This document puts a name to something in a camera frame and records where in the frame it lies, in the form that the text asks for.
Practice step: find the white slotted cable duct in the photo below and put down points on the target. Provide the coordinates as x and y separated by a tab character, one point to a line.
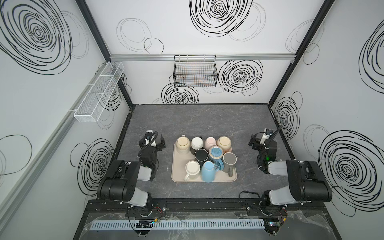
212	224

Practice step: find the blue butterfly mug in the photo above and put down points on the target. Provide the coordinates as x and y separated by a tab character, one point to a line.
216	156

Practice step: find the cream peach mug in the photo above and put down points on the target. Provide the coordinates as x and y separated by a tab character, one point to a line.
225	144

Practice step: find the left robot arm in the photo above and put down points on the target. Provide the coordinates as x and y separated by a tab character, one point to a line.
120	182

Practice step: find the pink mug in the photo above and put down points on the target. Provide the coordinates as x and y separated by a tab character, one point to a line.
209	142

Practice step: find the grey mug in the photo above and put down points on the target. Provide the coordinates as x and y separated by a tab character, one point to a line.
229	161

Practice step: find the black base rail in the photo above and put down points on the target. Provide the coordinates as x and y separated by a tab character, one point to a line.
166	206

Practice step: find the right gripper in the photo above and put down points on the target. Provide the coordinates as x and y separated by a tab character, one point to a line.
268	144

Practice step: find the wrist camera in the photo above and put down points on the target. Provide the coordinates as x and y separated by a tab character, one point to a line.
266	135
150	138

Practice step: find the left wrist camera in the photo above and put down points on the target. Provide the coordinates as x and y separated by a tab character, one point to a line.
150	138

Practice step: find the light blue mug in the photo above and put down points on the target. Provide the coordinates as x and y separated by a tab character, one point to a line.
208	172

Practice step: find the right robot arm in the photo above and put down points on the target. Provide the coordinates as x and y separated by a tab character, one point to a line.
306	182

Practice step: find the white red mug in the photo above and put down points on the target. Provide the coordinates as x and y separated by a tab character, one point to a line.
193	170

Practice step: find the beige plastic tray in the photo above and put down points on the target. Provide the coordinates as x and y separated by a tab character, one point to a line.
179	172

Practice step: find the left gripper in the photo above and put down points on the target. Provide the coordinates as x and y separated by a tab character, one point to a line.
151	142

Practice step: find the white black mug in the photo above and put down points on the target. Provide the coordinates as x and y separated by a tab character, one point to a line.
196	144

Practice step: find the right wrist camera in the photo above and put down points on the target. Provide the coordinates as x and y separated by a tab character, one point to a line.
266	135

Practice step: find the black wire basket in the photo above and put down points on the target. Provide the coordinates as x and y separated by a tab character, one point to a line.
195	70

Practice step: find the cream speckled mug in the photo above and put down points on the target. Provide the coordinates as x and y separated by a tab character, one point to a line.
183	145

